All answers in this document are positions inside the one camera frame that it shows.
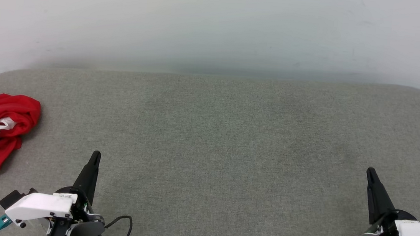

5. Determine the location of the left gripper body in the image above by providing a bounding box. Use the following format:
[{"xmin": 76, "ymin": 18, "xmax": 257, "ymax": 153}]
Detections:
[{"xmin": 46, "ymin": 184, "xmax": 109, "ymax": 236}]

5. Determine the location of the thin black cable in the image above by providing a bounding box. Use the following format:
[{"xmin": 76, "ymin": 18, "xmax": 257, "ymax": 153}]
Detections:
[{"xmin": 103, "ymin": 213, "xmax": 134, "ymax": 236}]

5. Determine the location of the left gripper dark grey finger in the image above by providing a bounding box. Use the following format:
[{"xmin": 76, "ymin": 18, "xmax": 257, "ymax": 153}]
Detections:
[{"xmin": 70, "ymin": 149, "xmax": 102, "ymax": 206}]

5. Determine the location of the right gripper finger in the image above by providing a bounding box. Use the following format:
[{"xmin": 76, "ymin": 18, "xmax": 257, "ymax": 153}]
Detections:
[{"xmin": 361, "ymin": 167, "xmax": 400, "ymax": 228}]

